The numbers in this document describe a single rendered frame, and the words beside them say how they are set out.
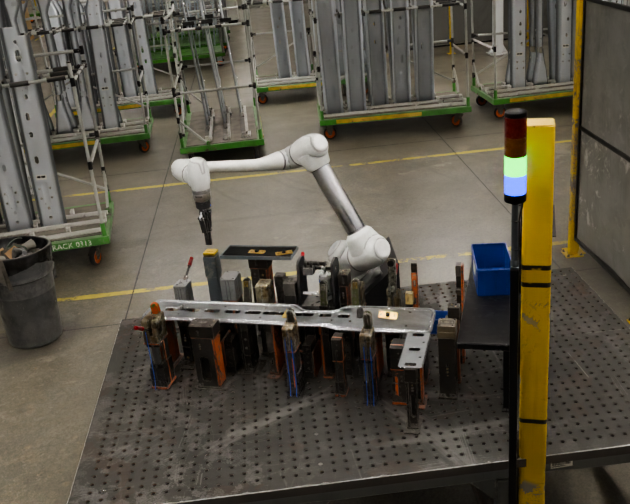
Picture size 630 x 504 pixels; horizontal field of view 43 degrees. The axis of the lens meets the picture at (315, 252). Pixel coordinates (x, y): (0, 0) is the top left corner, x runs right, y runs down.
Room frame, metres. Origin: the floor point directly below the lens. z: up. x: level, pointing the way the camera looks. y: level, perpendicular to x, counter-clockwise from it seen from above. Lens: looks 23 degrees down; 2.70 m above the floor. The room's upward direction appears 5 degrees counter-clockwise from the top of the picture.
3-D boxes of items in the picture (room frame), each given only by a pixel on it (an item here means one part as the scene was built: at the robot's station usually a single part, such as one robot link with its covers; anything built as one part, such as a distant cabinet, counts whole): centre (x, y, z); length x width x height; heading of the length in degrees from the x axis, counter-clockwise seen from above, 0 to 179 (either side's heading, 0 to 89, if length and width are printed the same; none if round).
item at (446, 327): (3.00, -0.52, 0.88); 0.08 x 0.08 x 0.36; 74
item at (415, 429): (2.79, -0.34, 0.84); 0.11 x 0.06 x 0.29; 164
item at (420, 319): (3.33, 0.17, 1.00); 1.38 x 0.22 x 0.02; 74
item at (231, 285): (3.58, 0.42, 0.90); 0.13 x 0.10 x 0.41; 164
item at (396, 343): (3.00, -0.31, 0.84); 0.11 x 0.10 x 0.28; 164
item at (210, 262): (3.79, 0.53, 0.92); 0.08 x 0.08 x 0.44; 74
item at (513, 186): (2.43, -0.65, 1.84); 0.07 x 0.07 x 0.06
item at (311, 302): (3.50, 0.00, 0.94); 0.18 x 0.13 x 0.49; 74
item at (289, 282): (3.53, 0.13, 0.89); 0.13 x 0.11 x 0.38; 164
